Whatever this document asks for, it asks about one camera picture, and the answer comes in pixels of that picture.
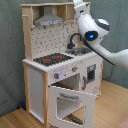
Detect stove knob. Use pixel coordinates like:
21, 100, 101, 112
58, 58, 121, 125
72, 66, 78, 72
54, 73, 60, 79

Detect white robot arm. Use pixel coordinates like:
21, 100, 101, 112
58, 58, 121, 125
73, 0, 128, 70

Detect grey range hood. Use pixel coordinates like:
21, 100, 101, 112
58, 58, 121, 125
34, 5, 64, 27

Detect wooden toy kitchen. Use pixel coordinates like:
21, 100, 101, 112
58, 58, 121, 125
22, 2, 103, 128

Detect grey toy sink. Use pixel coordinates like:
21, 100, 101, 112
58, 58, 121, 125
66, 47, 91, 56

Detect white oven door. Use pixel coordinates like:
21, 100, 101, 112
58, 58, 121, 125
49, 86, 96, 128

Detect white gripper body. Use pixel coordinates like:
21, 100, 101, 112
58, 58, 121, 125
73, 0, 88, 18

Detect right stove knob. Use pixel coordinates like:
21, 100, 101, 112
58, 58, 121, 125
72, 66, 78, 72

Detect black toy faucet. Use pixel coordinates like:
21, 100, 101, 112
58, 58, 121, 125
66, 32, 83, 50

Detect left stove knob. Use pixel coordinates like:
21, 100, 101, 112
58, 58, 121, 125
54, 73, 60, 79

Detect white fridge door dispenser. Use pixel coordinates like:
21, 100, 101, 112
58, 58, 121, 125
81, 56, 102, 97

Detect black stovetop red burners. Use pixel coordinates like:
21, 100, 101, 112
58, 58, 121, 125
34, 53, 71, 67

